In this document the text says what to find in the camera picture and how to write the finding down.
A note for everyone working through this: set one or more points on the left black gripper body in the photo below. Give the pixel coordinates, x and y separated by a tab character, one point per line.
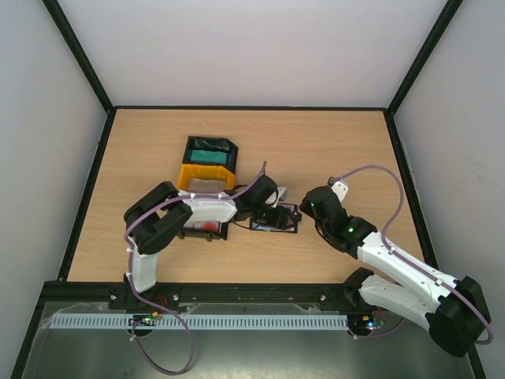
263	217

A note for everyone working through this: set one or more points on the red white credit card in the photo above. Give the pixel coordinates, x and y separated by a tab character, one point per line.
280	217

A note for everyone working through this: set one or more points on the black leather card holder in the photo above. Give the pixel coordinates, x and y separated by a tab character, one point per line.
297	214

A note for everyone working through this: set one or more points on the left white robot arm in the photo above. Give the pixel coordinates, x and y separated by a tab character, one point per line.
158	217

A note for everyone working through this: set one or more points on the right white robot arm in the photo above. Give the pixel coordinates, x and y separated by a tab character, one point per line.
453	312

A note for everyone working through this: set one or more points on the red white card stack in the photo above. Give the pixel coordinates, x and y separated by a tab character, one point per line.
212	226

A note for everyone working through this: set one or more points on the black bin with red cards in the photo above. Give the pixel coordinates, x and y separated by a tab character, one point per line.
207	235

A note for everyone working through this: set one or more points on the white pink card stack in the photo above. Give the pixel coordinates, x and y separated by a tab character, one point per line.
198	185

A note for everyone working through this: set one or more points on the teal card stack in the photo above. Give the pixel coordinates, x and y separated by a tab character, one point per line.
200	156

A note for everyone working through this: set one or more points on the black bin with teal cards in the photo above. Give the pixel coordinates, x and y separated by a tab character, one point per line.
213	144

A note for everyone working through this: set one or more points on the yellow bin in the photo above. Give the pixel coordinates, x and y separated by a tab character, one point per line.
204	172

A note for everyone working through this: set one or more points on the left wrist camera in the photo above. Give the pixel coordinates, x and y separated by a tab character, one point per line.
281	194

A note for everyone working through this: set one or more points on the white slotted cable duct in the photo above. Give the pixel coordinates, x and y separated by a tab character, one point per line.
201	322

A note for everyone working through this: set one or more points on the black front rail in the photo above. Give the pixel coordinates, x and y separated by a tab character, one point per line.
118	296

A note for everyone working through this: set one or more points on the black aluminium frame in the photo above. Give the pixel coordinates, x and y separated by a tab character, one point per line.
59	18

